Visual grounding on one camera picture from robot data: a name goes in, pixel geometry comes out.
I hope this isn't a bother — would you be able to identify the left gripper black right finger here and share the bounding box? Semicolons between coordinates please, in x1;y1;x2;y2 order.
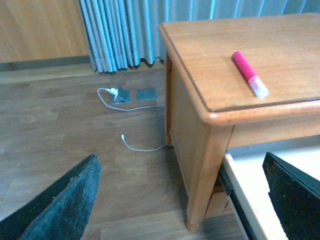
262;152;320;240

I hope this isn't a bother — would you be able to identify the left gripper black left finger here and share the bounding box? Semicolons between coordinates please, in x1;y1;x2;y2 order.
0;154;101;240

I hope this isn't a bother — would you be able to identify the wooden drawer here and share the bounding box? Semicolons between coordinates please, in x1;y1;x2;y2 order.
221;142;320;240

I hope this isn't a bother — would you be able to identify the pink marker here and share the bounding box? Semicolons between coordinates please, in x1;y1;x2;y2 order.
231;50;269;98

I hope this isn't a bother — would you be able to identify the wooden nightstand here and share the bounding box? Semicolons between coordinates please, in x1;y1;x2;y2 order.
164;12;320;231

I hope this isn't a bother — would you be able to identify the open metal floor socket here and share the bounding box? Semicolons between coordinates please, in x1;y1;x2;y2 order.
113;86;130;103

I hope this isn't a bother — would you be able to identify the white plug adapter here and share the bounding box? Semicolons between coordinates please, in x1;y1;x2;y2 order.
106;87;119;96

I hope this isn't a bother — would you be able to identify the closed metal floor plate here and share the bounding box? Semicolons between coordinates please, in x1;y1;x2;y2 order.
135;88;157;101

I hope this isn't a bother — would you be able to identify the large wooden cabinet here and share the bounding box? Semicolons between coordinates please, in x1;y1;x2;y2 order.
0;0;90;71

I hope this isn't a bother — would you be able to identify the light blue curtain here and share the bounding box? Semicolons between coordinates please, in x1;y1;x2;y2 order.
78;0;320;73

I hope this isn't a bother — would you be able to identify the white charging cable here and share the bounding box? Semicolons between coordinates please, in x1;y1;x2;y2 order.
96;87;167;152

